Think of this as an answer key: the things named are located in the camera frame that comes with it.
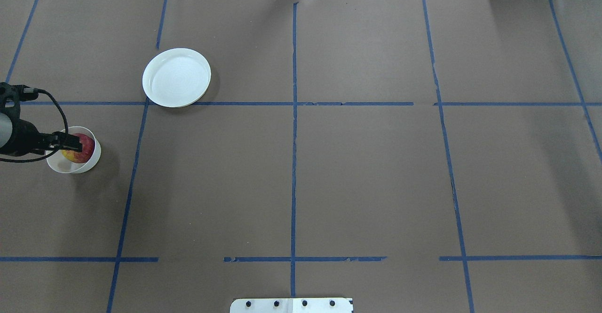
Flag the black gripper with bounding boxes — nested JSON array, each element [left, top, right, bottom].
[[8, 119, 83, 157]]

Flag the red yellow apple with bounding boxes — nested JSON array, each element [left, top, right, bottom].
[[62, 133, 95, 164]]

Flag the white round plate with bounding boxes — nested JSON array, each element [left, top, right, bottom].
[[142, 48, 212, 108]]

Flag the brown paper table cover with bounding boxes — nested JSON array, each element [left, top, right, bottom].
[[1, 0, 601, 313]]

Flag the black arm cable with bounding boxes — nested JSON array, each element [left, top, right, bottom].
[[0, 88, 70, 163]]

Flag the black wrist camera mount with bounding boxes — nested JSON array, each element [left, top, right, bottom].
[[0, 82, 39, 120]]

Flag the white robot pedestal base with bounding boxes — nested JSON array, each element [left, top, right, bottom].
[[230, 297, 354, 313]]

